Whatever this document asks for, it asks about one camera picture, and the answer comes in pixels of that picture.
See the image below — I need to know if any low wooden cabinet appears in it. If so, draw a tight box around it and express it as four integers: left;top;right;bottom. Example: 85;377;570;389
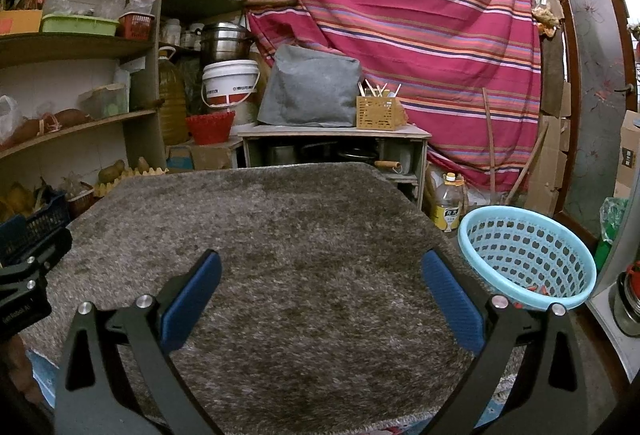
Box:
237;124;432;216

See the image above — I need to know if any stack of flattened cardboard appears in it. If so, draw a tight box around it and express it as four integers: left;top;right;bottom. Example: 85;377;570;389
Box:
525;82;572;216

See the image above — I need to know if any green bin with plastic bag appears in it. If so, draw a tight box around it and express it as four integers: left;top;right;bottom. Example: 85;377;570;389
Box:
595;197;630;271

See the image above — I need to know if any hanging brown dried bundle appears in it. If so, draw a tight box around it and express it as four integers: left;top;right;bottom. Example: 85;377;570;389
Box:
532;0;563;38

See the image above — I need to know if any red striped cloth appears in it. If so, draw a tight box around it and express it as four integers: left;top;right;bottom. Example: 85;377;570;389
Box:
239;0;543;190

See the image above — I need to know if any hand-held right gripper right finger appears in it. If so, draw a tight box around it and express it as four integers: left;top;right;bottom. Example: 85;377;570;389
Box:
421;249;590;435

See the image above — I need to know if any white plastic bucket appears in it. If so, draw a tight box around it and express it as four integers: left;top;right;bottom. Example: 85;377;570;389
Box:
201;60;261;108

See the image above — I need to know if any yellow egg tray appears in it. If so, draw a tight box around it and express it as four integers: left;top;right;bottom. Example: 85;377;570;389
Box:
94;167;170;198

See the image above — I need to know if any dark blue plastic crate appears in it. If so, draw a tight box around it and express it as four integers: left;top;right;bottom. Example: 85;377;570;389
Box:
0;192;71;266

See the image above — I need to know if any yellow capped oil bottle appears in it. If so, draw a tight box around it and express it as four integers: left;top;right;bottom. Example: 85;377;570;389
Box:
431;172;466;232

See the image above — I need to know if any red woven basket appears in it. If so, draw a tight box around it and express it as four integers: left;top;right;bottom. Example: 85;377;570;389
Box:
186;111;236;146

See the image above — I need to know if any orange red wrapper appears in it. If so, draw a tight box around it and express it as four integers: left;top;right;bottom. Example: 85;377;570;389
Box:
512;284;551;308

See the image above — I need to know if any light blue plastic basket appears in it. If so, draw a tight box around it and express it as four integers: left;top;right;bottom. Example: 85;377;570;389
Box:
457;206;597;311

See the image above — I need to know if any wooden framed glass door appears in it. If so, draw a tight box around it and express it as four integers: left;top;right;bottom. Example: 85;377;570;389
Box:
550;0;640;243

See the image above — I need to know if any steel pot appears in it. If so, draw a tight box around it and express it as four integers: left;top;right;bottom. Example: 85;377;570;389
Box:
200;22;253;66

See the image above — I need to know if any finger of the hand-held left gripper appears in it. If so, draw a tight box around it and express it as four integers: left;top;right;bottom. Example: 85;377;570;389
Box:
0;229;74;288

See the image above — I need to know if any grey shaggy rug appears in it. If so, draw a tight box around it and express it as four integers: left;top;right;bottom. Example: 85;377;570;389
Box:
20;161;531;428

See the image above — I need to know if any cardboard box dark label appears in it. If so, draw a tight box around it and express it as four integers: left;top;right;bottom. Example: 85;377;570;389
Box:
614;110;640;198

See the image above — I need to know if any clear plastic container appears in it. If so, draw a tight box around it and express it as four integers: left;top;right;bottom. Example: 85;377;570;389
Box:
80;84;130;120

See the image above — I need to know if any small red plastic basket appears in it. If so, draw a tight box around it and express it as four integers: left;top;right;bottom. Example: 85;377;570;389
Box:
119;12;155;40

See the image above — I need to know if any yellow chopstick holder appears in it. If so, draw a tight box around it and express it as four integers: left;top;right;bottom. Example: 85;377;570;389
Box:
356;82;405;130

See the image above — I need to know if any blue patterned tablecloth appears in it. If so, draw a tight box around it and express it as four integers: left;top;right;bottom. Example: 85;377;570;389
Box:
25;350;61;408

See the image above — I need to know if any sweet potato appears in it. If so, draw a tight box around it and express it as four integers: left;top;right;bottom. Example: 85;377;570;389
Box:
52;109;91;128
12;117;51;143

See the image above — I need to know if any green plastic tray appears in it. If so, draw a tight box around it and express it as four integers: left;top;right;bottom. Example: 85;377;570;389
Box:
41;14;121;36

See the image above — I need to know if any large yellow oil jug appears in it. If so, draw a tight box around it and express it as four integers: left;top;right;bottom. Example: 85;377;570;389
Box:
159;46;190;146

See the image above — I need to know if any person's left forearm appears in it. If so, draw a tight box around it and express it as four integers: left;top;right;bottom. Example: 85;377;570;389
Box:
0;335;38;408

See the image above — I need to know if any wide wooden shelf unit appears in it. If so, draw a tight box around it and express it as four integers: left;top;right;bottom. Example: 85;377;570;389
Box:
0;0;168;226

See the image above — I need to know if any long wooden stick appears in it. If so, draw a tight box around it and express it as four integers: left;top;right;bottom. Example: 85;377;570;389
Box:
502;122;548;206

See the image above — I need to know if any orange cardboard box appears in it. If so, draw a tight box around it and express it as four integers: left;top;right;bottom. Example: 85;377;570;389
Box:
0;9;43;36

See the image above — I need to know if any grey metal cabinet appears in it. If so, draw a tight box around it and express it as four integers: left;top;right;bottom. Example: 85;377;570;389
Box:
582;112;640;388

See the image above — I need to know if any black pan wooden handle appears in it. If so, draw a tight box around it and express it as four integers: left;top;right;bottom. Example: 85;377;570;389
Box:
340;150;408;176

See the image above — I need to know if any grey cloth cover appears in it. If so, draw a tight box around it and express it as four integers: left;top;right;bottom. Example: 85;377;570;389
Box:
257;45;362;128

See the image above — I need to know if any white plastic bag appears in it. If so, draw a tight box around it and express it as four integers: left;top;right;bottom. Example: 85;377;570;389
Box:
0;96;23;143

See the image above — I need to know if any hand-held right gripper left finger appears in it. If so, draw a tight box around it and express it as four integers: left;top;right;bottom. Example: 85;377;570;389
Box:
54;249;226;435

